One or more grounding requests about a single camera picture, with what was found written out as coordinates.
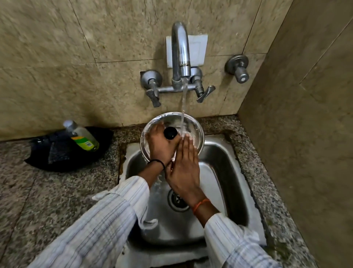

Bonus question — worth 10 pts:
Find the chrome wall mixer faucet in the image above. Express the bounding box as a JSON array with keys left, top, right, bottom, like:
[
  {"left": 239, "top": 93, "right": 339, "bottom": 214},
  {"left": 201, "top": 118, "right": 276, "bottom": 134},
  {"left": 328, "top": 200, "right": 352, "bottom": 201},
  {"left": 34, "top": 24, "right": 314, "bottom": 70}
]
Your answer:
[{"left": 140, "top": 21, "right": 216, "bottom": 108}]

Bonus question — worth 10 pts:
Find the white square wall plate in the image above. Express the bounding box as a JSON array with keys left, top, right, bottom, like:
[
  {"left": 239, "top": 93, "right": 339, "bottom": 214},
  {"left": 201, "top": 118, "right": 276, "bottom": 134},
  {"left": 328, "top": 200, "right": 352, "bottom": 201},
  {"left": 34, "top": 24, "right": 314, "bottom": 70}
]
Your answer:
[{"left": 165, "top": 34, "right": 208, "bottom": 69}]

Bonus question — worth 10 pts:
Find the chrome wall stop valve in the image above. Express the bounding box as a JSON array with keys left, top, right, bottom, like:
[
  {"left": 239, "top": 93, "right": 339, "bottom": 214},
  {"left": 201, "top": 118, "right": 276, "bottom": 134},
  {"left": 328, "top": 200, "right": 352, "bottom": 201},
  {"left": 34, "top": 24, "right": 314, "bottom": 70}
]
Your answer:
[{"left": 224, "top": 54, "right": 250, "bottom": 84}]

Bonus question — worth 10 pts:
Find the clear dish soap bottle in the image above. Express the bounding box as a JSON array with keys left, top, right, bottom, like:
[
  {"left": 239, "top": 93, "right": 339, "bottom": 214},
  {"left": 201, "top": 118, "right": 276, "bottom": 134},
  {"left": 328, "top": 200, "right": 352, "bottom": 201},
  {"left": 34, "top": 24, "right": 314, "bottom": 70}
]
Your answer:
[{"left": 63, "top": 120, "right": 100, "bottom": 152}]

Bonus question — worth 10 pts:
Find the orange wrist thread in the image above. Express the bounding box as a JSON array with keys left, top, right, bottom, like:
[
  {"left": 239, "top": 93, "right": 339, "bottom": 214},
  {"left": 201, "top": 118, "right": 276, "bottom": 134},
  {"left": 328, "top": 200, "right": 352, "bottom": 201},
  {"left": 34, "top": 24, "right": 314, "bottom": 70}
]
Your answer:
[{"left": 192, "top": 198, "right": 212, "bottom": 215}]

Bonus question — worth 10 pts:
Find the black wrist thread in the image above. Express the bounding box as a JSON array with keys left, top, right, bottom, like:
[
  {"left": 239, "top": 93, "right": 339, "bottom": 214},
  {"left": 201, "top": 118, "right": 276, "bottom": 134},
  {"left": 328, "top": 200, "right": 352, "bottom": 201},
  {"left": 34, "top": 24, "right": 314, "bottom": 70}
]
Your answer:
[{"left": 147, "top": 159, "right": 167, "bottom": 174}]

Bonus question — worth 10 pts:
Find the steel lid with black knob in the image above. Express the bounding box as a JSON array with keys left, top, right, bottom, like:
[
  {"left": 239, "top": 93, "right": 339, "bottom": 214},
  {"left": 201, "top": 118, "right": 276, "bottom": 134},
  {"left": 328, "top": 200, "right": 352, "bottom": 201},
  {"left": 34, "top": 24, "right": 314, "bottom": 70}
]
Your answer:
[{"left": 140, "top": 112, "right": 205, "bottom": 163}]

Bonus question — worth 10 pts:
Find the person's right forearm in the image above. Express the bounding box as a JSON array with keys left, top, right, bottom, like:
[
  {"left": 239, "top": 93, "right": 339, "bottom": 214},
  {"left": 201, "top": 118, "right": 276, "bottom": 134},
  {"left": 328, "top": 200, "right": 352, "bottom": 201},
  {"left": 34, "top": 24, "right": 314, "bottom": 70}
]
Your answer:
[{"left": 190, "top": 199, "right": 282, "bottom": 268}]

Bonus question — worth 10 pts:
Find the person's right hand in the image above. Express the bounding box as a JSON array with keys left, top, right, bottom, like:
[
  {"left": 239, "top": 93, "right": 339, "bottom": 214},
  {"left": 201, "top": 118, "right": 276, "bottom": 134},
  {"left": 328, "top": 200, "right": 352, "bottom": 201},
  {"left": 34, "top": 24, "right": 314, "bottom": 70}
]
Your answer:
[{"left": 165, "top": 134, "right": 201, "bottom": 203}]

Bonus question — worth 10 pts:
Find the stainless steel sink basin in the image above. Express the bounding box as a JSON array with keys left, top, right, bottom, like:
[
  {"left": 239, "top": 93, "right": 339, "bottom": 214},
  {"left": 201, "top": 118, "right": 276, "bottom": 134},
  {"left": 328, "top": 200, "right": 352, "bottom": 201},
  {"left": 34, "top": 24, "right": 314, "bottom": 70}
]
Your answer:
[{"left": 115, "top": 134, "right": 268, "bottom": 268}]

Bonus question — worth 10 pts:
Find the steel sink drain strainer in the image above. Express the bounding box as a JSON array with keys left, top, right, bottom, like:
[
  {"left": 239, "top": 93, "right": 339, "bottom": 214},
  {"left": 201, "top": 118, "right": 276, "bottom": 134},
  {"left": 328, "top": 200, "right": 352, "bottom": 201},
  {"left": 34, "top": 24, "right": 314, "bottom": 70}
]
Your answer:
[{"left": 167, "top": 189, "right": 191, "bottom": 213}]

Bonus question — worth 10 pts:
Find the person's left forearm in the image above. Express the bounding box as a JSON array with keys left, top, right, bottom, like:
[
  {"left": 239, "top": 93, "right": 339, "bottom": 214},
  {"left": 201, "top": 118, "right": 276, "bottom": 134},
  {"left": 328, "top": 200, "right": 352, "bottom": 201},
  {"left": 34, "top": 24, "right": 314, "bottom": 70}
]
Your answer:
[{"left": 28, "top": 161, "right": 167, "bottom": 268}]

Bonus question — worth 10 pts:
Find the black plastic bag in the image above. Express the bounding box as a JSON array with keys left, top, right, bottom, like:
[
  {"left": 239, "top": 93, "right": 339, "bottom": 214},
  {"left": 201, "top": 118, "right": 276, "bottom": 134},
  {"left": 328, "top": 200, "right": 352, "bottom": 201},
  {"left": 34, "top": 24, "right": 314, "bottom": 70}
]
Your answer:
[{"left": 24, "top": 126, "right": 114, "bottom": 173}]

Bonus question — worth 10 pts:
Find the person's left hand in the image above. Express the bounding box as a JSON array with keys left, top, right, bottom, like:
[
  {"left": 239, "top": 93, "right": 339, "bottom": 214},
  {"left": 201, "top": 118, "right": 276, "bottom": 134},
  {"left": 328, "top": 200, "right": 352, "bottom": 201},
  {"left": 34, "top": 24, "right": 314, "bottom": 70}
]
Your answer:
[{"left": 145, "top": 122, "right": 182, "bottom": 167}]

